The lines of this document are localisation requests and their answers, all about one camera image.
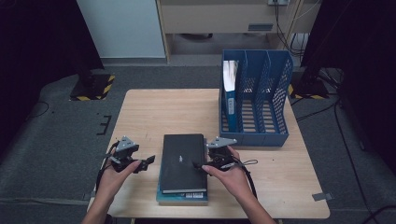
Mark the light blue book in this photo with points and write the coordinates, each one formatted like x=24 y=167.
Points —
x=230 y=109

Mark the black yellow-striped stand base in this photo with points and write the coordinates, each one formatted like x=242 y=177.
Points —
x=93 y=88
x=311 y=90

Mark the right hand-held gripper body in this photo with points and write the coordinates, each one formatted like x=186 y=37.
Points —
x=221 y=155

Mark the blue plastic file rack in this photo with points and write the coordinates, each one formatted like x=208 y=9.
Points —
x=264 y=140

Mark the grey tape piece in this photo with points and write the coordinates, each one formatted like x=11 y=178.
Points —
x=322 y=196
x=88 y=196

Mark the teal illustrated book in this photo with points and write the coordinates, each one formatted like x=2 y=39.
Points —
x=182 y=197

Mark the white power strip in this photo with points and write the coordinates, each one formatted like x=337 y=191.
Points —
x=277 y=2

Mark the black book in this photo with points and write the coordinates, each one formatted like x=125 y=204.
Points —
x=182 y=155

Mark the black curtain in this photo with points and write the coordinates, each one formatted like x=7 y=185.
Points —
x=358 y=46
x=31 y=46

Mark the white panel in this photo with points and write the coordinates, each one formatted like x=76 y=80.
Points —
x=124 y=28

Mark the beige cabinet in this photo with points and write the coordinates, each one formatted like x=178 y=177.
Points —
x=211 y=18

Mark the person's right hand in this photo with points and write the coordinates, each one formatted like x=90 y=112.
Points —
x=232 y=182

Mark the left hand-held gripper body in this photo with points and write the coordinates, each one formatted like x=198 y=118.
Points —
x=124 y=155

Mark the person's left hand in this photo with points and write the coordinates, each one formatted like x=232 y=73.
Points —
x=112 y=183

